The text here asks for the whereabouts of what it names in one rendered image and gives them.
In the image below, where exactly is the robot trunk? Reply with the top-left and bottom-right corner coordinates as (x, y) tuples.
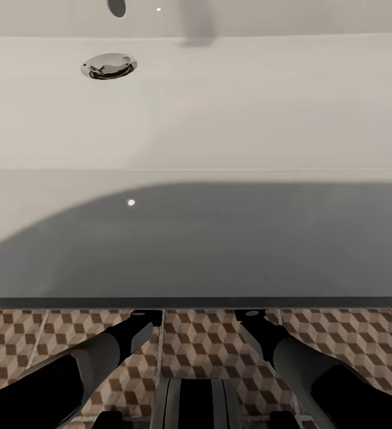
(150, 379), (242, 429)

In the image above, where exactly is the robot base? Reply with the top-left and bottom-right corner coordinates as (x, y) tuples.
(92, 411), (300, 429)

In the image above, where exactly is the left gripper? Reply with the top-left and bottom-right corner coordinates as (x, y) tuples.
(132, 310), (163, 327)

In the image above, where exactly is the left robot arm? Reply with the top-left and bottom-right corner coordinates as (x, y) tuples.
(0, 310), (163, 429)

